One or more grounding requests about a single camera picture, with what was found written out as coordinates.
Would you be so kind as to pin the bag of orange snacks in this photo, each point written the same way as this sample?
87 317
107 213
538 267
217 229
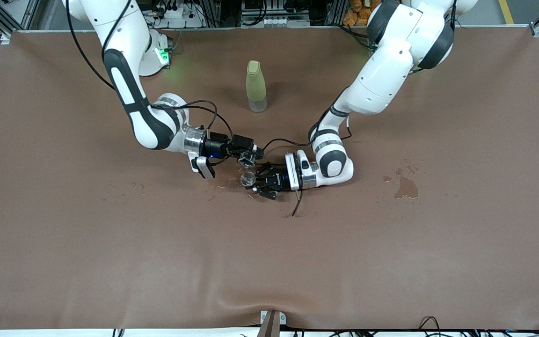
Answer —
358 18

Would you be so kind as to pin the yellow-green bottle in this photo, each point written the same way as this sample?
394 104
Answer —
255 84

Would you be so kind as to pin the white terminal strip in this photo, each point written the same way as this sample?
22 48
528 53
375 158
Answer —
274 21

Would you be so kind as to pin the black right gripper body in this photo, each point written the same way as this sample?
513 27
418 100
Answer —
218 145

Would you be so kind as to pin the clear glass measuring cup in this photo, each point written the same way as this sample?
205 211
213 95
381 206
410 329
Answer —
247 162

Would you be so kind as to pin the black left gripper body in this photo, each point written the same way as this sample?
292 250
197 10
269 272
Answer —
278 179

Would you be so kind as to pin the white power strip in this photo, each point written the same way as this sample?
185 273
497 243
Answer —
173 13

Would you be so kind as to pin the table edge clamp bracket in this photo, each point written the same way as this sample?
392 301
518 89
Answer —
272 325

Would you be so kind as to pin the steel double jigger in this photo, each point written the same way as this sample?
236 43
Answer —
248 179

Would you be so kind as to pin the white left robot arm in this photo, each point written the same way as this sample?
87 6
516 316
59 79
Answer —
382 79

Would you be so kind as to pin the brown table mat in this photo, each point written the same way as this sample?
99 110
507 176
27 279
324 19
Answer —
269 257

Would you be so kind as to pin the spilled liquid puddle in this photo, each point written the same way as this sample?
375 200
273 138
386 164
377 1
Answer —
407 189

